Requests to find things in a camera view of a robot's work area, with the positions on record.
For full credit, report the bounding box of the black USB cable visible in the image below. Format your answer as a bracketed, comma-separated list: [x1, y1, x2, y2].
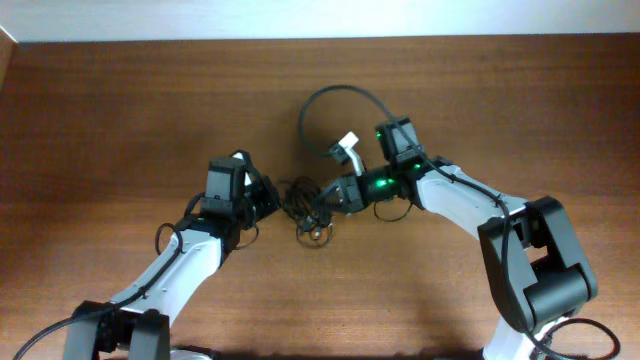
[277, 175, 336, 250]

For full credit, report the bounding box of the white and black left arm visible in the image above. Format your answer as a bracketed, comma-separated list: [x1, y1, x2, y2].
[63, 150, 279, 359]

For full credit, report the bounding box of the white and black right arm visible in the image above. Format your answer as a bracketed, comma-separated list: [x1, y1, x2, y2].
[312, 117, 598, 359]

